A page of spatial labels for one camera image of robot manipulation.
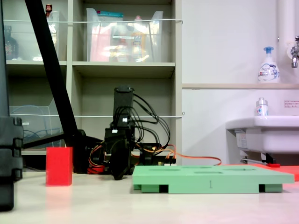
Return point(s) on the notched black stack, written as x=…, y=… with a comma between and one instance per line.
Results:
x=9, y=151

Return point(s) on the white soap pump bottle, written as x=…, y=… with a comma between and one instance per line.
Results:
x=268, y=70

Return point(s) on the thin black tripod brace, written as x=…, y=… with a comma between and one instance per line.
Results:
x=42, y=141

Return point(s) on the small clear bottle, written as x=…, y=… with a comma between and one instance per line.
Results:
x=261, y=108

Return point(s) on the beige shelf unit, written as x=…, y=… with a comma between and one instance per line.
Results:
x=123, y=70

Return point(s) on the thick black tripod leg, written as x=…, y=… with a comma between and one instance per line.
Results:
x=51, y=70

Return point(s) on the pink wall label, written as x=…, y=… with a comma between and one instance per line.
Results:
x=292, y=103

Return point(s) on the large clear storage bin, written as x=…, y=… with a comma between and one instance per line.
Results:
x=102, y=46

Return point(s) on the teal edged packet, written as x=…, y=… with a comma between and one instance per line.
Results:
x=109, y=14

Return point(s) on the brown bottle with red cap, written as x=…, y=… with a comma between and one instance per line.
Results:
x=48, y=9

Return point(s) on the red square block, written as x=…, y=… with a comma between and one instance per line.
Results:
x=59, y=166

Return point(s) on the orange label bottle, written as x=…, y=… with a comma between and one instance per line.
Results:
x=138, y=46

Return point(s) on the clear storage bin with bottles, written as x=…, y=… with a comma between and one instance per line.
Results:
x=28, y=42

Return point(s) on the green shape sorter board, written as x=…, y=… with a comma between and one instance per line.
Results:
x=187, y=180

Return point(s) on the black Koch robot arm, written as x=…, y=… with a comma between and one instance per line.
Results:
x=122, y=100

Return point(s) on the metal faucet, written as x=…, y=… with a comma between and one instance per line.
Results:
x=294, y=56

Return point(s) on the white sink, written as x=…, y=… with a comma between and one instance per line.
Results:
x=275, y=135

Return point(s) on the dark glass bottle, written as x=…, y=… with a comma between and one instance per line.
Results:
x=10, y=46

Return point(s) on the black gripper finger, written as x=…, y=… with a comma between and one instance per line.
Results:
x=116, y=170
x=124, y=169

